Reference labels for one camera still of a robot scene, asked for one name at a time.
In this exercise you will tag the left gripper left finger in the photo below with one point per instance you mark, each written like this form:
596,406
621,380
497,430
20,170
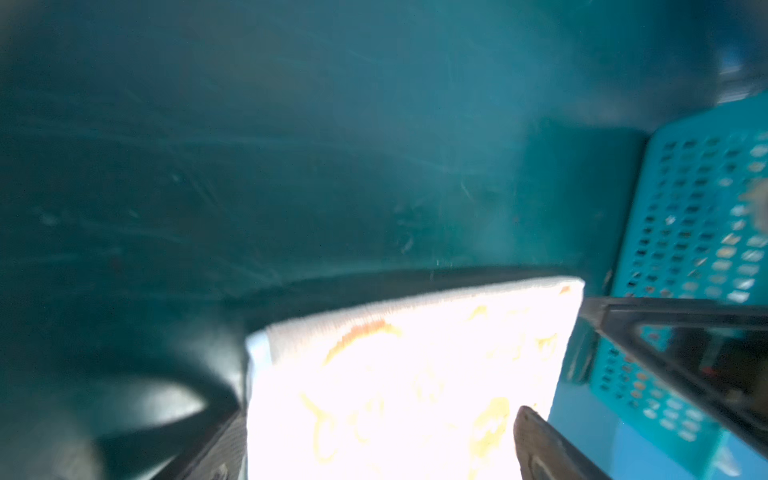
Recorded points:
220,456

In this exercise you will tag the teal perforated plastic basket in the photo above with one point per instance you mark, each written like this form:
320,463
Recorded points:
689,236

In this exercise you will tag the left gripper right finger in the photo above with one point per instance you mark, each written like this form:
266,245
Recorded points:
544,454

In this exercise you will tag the orange white patterned towel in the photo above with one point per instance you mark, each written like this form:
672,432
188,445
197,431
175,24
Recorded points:
423,387

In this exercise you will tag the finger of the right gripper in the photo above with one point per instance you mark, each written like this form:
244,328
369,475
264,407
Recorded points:
714,355

